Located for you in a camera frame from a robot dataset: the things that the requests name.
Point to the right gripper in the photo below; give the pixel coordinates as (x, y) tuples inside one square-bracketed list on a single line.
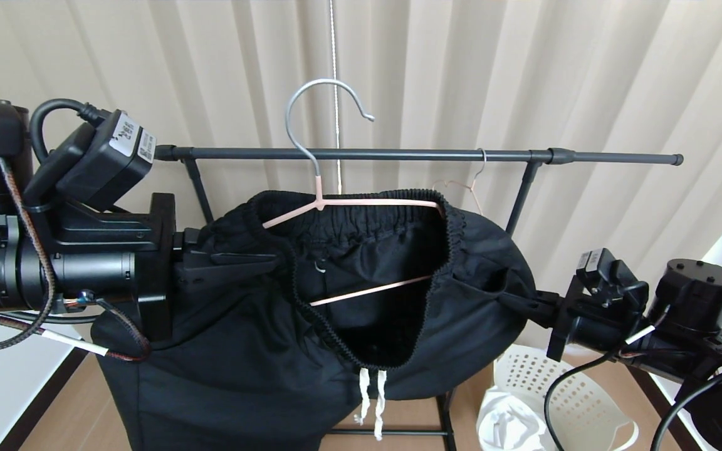
[(605, 335)]

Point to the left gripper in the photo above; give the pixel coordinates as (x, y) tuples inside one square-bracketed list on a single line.
[(85, 269)]

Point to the black shorts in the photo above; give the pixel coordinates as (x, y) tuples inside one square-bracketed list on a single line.
[(223, 363)]

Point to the pink clothes hanger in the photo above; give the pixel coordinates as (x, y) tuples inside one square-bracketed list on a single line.
[(318, 188), (481, 164)]

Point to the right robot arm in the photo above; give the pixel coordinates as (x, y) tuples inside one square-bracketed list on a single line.
[(699, 294)]

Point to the white laundry basket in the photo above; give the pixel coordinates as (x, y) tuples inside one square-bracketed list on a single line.
[(574, 382)]

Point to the black clothes rack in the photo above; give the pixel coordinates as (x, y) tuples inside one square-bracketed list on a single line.
[(398, 154)]

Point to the white garment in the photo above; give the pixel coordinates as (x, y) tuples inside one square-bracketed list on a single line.
[(511, 423)]

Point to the beige curtain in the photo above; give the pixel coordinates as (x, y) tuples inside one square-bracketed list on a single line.
[(586, 75)]

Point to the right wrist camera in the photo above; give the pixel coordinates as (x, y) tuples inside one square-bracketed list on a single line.
[(612, 282)]

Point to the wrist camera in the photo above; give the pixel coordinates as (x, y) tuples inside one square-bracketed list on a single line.
[(104, 163), (612, 282)]

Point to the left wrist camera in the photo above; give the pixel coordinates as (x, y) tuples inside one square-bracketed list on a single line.
[(104, 163)]

